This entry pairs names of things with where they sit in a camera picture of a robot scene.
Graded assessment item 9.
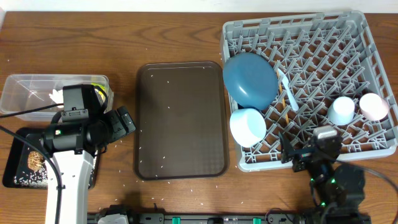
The yellow green wrapper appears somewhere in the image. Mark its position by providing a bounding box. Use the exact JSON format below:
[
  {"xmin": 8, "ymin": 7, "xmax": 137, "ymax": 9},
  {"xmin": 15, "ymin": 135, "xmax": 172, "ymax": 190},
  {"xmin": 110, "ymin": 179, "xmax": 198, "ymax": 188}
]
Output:
[{"xmin": 91, "ymin": 83, "xmax": 108, "ymax": 103}]

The light blue plastic knife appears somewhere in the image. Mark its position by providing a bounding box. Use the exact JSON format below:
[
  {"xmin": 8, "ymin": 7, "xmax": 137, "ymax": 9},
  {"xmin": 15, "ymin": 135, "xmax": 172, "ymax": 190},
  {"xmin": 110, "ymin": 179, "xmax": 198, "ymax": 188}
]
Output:
[{"xmin": 277, "ymin": 68, "xmax": 299, "ymax": 111}]

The brown food scrap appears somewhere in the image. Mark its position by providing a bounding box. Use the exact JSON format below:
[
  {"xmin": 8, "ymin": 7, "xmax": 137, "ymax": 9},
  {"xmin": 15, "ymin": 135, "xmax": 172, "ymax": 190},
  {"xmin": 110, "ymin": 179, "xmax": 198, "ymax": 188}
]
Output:
[{"xmin": 27, "ymin": 151, "xmax": 44, "ymax": 172}]

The spilled white rice pile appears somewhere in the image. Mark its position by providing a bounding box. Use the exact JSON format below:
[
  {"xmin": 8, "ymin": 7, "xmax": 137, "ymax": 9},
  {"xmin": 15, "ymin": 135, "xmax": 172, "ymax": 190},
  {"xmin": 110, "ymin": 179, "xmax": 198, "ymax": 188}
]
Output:
[{"xmin": 14, "ymin": 149, "xmax": 97, "ymax": 189}]

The dark brown serving tray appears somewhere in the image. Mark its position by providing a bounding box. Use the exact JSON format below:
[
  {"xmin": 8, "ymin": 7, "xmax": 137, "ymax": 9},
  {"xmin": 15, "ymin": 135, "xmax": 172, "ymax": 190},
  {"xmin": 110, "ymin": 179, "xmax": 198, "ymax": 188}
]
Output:
[{"xmin": 134, "ymin": 61, "xmax": 229, "ymax": 181}]

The wooden chopstick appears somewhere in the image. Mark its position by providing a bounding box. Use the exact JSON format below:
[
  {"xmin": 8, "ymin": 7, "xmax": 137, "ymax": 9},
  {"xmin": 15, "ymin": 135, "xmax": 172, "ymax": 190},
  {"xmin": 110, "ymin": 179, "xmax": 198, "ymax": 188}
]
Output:
[{"xmin": 276, "ymin": 68, "xmax": 289, "ymax": 124}]

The grey dishwasher rack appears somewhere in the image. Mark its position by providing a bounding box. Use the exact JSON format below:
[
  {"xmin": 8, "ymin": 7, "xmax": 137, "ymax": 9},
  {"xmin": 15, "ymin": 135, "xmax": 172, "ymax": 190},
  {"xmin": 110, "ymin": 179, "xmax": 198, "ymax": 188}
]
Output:
[{"xmin": 220, "ymin": 11, "xmax": 397, "ymax": 172}]

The pink plastic cup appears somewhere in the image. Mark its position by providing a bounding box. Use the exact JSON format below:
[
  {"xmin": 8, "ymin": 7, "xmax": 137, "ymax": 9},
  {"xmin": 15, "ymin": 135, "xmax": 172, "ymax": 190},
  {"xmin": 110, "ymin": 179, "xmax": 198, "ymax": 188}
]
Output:
[{"xmin": 359, "ymin": 93, "xmax": 389, "ymax": 121}]

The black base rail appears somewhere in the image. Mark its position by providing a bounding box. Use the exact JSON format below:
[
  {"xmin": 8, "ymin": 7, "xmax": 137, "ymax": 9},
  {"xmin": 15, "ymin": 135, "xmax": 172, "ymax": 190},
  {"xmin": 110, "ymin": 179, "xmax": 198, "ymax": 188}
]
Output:
[{"xmin": 87, "ymin": 205, "xmax": 307, "ymax": 224}]

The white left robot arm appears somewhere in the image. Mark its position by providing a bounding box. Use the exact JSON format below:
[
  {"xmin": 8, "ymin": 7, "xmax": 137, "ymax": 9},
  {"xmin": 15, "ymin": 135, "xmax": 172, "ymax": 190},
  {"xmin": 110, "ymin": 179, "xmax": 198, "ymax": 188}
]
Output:
[{"xmin": 41, "ymin": 106, "xmax": 136, "ymax": 223}]

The clear plastic bin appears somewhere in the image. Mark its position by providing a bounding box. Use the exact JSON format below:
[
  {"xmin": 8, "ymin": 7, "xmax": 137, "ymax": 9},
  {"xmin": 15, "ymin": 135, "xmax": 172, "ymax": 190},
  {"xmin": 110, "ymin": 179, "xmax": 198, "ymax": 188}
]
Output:
[{"xmin": 1, "ymin": 74, "xmax": 114, "ymax": 122}]

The light blue plastic cup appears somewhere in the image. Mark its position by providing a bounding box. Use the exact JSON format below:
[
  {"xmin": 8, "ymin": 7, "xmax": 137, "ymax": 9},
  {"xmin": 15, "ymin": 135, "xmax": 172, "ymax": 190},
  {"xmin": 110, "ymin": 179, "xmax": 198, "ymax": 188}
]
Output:
[{"xmin": 327, "ymin": 96, "xmax": 355, "ymax": 126}]

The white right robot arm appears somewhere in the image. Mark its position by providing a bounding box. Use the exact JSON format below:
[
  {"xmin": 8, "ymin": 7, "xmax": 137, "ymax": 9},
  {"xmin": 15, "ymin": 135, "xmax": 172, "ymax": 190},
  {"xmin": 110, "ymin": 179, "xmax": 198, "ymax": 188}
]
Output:
[{"xmin": 279, "ymin": 126, "xmax": 371, "ymax": 224}]

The dark blue plate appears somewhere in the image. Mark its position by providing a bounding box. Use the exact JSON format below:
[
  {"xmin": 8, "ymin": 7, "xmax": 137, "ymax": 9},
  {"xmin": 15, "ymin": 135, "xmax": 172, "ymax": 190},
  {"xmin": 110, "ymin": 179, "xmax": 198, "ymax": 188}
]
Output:
[{"xmin": 223, "ymin": 52, "xmax": 278, "ymax": 110}]

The light blue rice bowl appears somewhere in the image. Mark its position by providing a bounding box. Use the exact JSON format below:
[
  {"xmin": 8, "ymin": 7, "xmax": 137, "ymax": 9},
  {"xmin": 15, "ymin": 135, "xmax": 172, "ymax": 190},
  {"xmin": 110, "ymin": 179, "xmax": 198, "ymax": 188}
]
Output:
[{"xmin": 229, "ymin": 108, "xmax": 267, "ymax": 147}]

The black tray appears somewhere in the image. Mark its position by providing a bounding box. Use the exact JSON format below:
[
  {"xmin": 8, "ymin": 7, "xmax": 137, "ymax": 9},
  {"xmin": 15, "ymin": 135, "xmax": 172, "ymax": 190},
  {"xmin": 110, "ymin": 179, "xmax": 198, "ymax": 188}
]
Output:
[{"xmin": 2, "ymin": 128, "xmax": 99, "ymax": 190}]

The white tissue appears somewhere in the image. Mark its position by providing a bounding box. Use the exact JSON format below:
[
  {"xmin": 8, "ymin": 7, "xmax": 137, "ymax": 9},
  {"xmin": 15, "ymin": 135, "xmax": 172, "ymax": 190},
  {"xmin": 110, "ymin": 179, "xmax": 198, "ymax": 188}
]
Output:
[{"xmin": 49, "ymin": 89, "xmax": 63, "ymax": 104}]

